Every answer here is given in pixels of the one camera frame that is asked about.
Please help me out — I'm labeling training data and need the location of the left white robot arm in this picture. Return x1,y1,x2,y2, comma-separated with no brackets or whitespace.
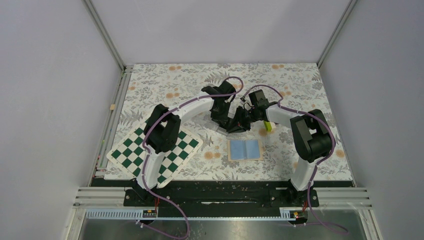
135,77,238,206

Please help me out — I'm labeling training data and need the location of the green purple toy brick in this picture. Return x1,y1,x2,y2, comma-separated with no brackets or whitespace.
263,121,276,133

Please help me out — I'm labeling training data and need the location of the clear acrylic card box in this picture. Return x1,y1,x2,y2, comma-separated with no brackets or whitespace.
191,112,229,136

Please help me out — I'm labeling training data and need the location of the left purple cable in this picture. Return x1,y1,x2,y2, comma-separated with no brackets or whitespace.
135,76,245,240

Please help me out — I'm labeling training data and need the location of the green white chessboard mat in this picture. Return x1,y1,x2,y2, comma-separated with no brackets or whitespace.
106,122,203,189

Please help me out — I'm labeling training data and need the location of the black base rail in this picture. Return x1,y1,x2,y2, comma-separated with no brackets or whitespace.
74,178,365,222

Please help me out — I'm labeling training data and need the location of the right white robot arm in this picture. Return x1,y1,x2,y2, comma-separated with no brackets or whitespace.
224,90,335,206

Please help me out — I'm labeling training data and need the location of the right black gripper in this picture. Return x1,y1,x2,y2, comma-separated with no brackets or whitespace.
226,106,259,134

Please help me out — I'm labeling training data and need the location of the tan card holder wallet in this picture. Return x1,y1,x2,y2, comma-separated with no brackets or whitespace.
227,139,265,162

